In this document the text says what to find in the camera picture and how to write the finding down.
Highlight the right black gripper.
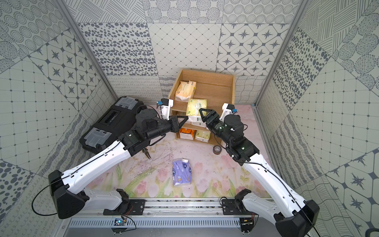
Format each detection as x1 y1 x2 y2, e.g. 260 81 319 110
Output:
200 108 232 147

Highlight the yellow-green tissue pack top shelf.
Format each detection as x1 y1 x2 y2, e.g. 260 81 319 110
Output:
186 99 207 122

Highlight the yellow-green tissue pack shelf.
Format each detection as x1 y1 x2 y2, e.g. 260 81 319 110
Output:
191 121 206 128
186 99 207 122

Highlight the orange tissue pack top shelf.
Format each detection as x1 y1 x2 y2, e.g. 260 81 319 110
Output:
175 81 197 102

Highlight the purple tissue pack top shelf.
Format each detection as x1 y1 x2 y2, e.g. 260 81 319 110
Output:
172 159 192 186

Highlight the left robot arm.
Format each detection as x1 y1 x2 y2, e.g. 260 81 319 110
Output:
47 109 188 219

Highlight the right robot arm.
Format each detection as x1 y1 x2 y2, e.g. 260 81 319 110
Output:
199 105 320 237

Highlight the bright orange pack bottom shelf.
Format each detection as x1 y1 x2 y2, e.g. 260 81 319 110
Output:
179 128 196 140

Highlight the yellow-green tissue pack middle shelf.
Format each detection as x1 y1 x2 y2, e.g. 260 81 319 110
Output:
191 121 206 128

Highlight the yellow-green pack bottom shelf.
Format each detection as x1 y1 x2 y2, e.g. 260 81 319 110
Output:
195 130 211 143

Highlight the wooden three-tier shelf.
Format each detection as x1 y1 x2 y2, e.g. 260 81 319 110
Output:
169 69 236 131

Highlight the roll of grey tape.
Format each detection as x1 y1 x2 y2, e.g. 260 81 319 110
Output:
213 145 223 155

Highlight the floral table mat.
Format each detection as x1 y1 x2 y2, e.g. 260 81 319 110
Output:
82 104 274 199

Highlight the black plastic toolbox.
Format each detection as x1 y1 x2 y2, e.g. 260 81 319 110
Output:
80 96 147 154

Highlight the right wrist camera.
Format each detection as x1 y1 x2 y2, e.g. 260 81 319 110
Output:
220 103 238 121

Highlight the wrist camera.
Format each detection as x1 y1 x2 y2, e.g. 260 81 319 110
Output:
157 98 174 120
220 103 238 121

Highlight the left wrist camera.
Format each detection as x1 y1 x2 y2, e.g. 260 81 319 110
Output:
157 98 174 120

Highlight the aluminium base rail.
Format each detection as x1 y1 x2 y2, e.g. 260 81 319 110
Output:
54 194 305 219

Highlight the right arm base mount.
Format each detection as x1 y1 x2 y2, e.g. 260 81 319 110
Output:
219 197 257 216

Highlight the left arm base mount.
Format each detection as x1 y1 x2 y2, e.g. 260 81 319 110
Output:
103 199 146 216

